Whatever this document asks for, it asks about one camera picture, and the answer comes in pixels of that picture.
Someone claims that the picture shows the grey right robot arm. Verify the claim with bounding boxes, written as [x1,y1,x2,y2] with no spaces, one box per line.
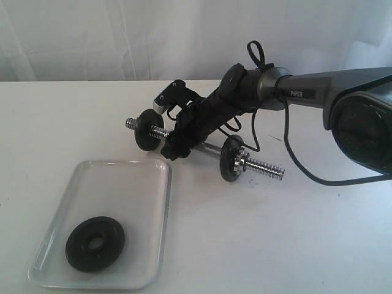
[153,64,391,175]

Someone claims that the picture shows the chrome threaded dumbbell bar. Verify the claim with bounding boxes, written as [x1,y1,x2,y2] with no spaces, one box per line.
[125,116,287,182]

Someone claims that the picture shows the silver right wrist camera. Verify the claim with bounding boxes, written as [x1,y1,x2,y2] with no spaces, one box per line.
[153,80,203,115]

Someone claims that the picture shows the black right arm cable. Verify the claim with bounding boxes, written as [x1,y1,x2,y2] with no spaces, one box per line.
[165,41,392,187]

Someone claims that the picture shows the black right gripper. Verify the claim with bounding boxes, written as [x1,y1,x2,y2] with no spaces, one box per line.
[161,91,241,160]

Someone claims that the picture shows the white rectangular plastic tray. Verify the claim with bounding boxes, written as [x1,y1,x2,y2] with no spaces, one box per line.
[28,159,172,291]

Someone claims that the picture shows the chrome star collar nut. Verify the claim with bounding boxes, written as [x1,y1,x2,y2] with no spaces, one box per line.
[233,146,249,175]

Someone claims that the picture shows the black weight plate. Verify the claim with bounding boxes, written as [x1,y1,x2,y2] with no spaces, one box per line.
[65,216,126,273]

